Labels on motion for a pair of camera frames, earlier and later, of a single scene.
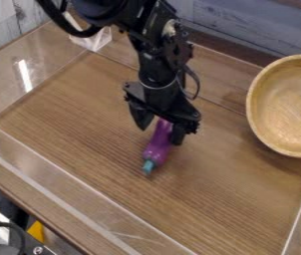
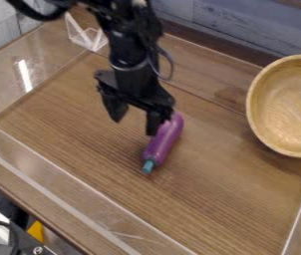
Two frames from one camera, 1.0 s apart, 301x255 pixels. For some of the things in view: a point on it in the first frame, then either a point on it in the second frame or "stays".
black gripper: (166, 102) -> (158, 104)
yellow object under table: (36, 231) stays
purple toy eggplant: (158, 146) stays
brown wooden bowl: (284, 107) stays
